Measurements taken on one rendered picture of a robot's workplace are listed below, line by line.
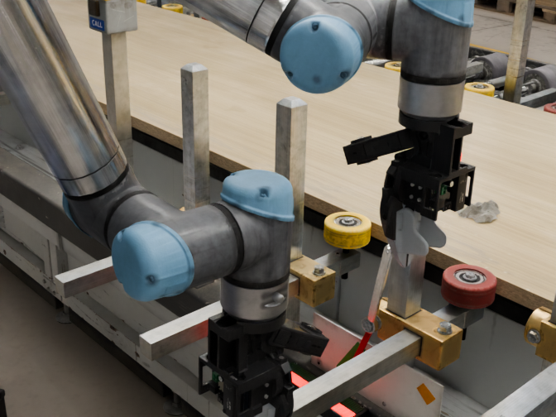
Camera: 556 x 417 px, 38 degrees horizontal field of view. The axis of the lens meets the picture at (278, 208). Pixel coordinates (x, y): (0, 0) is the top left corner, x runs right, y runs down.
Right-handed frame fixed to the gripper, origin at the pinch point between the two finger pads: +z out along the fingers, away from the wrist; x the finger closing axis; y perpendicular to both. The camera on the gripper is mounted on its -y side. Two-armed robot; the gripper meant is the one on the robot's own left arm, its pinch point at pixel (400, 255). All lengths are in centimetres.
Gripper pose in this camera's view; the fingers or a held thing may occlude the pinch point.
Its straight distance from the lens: 106.9
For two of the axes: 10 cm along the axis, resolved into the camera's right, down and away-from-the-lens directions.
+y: 6.7, 3.2, -6.7
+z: -0.2, 9.1, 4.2
